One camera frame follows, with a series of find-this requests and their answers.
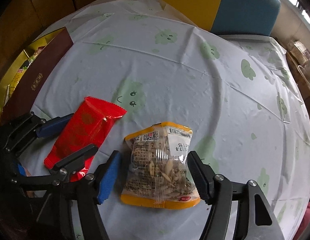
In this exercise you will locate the wooden side table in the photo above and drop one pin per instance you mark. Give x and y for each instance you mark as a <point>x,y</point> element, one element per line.
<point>299,77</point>

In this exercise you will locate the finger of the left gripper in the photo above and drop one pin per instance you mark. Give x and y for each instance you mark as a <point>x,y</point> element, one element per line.
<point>59,174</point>
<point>20,132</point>

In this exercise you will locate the patterned tissue box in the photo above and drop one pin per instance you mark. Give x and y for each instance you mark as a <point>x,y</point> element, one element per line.
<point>298,51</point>

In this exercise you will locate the clear sunflower seed bag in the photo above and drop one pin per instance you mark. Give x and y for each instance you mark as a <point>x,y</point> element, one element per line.
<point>157,174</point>

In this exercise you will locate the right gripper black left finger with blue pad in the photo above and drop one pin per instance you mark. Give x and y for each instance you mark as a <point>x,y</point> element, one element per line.
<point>91,191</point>

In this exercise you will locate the red snack packet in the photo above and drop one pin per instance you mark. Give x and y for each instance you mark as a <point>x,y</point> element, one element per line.
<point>90,124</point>

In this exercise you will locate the maroon gift box gold interior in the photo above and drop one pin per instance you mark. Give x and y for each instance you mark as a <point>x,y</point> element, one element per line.
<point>24,79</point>

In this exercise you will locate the grey yellow blue chair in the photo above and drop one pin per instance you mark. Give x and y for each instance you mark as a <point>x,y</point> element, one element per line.
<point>223,17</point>

